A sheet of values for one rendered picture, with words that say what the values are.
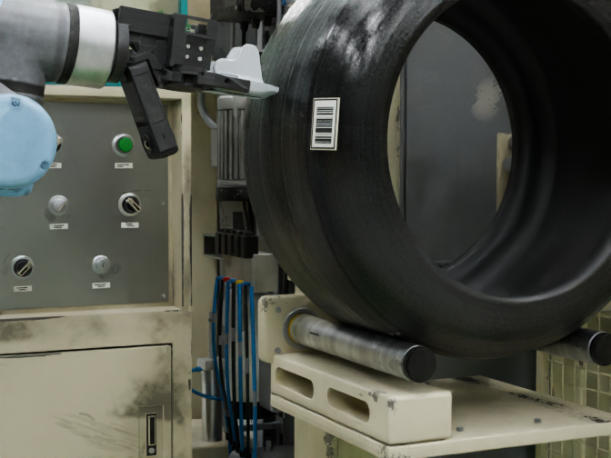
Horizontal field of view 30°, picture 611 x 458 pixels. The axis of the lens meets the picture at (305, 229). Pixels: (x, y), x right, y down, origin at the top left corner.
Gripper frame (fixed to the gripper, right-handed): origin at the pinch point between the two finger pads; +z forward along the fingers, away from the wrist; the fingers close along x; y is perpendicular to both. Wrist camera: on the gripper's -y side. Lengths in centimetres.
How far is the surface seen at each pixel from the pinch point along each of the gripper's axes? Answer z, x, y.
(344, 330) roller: 17.7, 7.0, -28.7
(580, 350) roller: 45, -9, -28
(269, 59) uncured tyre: 2.9, 7.4, 5.5
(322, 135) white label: 3.3, -9.8, -4.9
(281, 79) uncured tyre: 2.2, 1.2, 2.3
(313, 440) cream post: 27, 31, -48
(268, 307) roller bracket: 13.6, 23.3, -27.7
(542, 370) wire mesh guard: 66, 27, -35
